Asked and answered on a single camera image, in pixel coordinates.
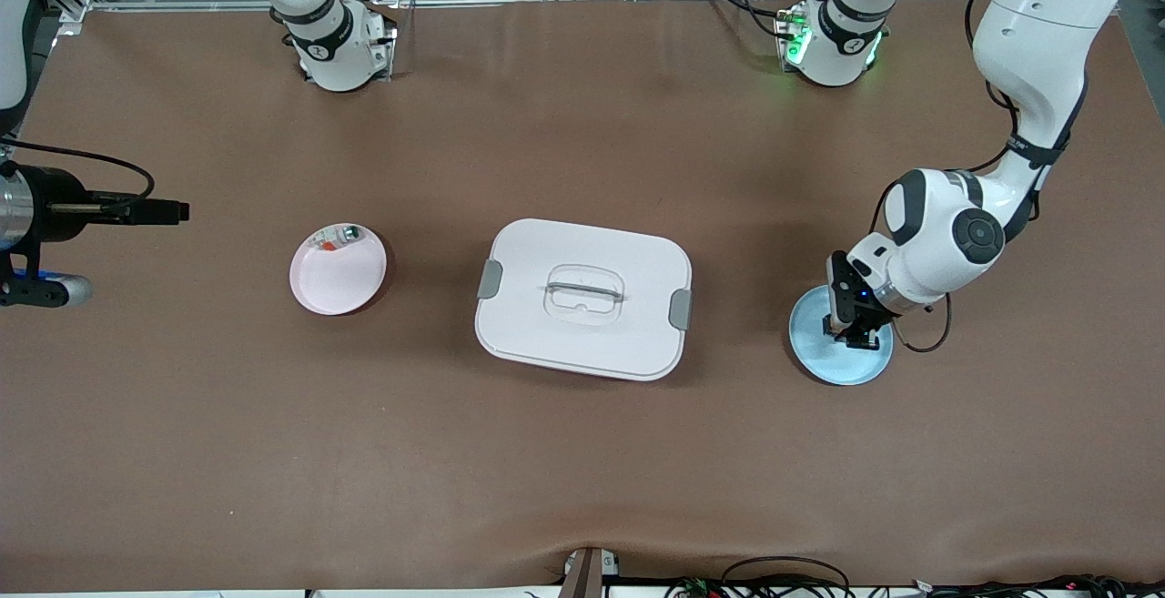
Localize black looped cable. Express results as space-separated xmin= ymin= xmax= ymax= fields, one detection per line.
xmin=719 ymin=557 xmax=852 ymax=598

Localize white lidded box grey latches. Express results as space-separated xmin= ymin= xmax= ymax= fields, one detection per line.
xmin=474 ymin=218 xmax=694 ymax=382

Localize aluminium frame post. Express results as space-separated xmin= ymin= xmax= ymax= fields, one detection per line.
xmin=557 ymin=546 xmax=622 ymax=598

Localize pink round plate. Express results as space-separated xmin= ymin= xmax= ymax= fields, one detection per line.
xmin=289 ymin=223 xmax=388 ymax=316

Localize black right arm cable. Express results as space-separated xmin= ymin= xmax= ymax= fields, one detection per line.
xmin=0 ymin=137 xmax=156 ymax=208

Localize light blue round plate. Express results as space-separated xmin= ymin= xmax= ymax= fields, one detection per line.
xmin=788 ymin=284 xmax=895 ymax=387

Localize black cable bundle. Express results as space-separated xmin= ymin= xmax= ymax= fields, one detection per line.
xmin=910 ymin=573 xmax=1165 ymax=598

